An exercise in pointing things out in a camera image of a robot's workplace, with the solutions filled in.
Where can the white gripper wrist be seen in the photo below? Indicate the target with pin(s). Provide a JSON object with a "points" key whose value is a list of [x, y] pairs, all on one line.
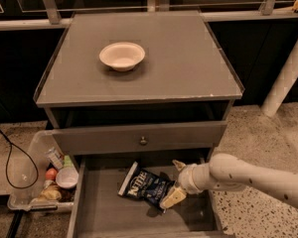
{"points": [[187, 178]]}

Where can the blue Kettle chip bag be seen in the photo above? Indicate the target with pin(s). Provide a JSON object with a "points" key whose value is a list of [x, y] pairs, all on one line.
{"points": [[142, 184]]}

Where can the small white bowl in bin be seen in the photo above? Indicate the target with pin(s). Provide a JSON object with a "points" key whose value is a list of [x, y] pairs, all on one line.
{"points": [[67, 178]]}

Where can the green packet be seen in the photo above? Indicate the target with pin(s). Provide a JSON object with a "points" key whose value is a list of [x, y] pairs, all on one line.
{"points": [[68, 162]]}

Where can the metal railing frame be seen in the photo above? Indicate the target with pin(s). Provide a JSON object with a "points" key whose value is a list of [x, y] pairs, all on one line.
{"points": [[48, 14]]}

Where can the white diagonal post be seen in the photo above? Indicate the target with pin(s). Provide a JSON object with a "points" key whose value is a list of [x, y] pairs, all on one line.
{"points": [[282, 85]]}

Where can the white paper bowl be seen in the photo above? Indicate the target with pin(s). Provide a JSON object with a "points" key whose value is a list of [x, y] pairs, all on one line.
{"points": [[122, 56]]}

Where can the yellow chip bag in bin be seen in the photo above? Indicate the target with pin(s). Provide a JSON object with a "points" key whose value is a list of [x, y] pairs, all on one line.
{"points": [[52, 192]]}

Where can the orange red ball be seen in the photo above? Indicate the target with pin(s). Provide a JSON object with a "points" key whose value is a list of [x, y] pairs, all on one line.
{"points": [[51, 174]]}

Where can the clear plastic bin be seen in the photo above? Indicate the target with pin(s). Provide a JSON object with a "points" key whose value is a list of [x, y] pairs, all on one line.
{"points": [[27, 174]]}

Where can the grey top drawer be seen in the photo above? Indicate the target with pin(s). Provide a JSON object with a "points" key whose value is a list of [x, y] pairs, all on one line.
{"points": [[125, 139]]}

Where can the round metal drawer knob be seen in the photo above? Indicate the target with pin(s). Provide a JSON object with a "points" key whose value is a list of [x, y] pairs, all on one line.
{"points": [[143, 141]]}

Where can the grey open middle drawer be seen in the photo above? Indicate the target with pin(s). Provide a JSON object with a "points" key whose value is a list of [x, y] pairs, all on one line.
{"points": [[100, 212]]}

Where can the grey drawer cabinet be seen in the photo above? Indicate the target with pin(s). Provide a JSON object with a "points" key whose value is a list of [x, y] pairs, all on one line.
{"points": [[184, 77]]}

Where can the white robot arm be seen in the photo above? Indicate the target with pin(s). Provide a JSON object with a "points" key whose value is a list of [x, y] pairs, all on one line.
{"points": [[224, 172]]}

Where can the white snack packet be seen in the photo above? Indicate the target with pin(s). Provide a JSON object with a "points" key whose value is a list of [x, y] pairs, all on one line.
{"points": [[55, 158]]}

